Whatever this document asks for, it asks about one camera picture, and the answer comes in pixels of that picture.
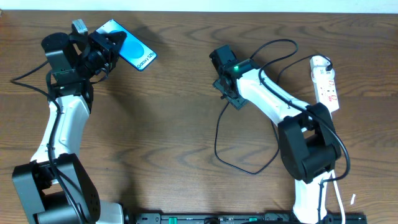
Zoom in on white power strip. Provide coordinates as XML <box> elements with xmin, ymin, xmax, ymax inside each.
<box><xmin>310</xmin><ymin>55</ymin><xmax>340</xmax><ymax>113</ymax></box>

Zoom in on blue Galaxy S25+ smartphone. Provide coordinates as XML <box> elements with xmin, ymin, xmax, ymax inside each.
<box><xmin>96</xmin><ymin>19</ymin><xmax>157</xmax><ymax>72</ymax></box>

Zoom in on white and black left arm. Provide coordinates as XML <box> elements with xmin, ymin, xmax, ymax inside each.
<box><xmin>12</xmin><ymin>31</ymin><xmax>131</xmax><ymax>223</ymax></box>

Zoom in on small white paper tag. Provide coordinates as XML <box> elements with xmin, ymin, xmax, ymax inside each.
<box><xmin>350</xmin><ymin>194</ymin><xmax>356</xmax><ymax>205</ymax></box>

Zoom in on black charger cable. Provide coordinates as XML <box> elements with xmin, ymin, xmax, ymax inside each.
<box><xmin>213</xmin><ymin>54</ymin><xmax>334</xmax><ymax>175</ymax></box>

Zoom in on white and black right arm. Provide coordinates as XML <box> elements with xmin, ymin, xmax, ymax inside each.
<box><xmin>210</xmin><ymin>56</ymin><xmax>349</xmax><ymax>223</ymax></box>

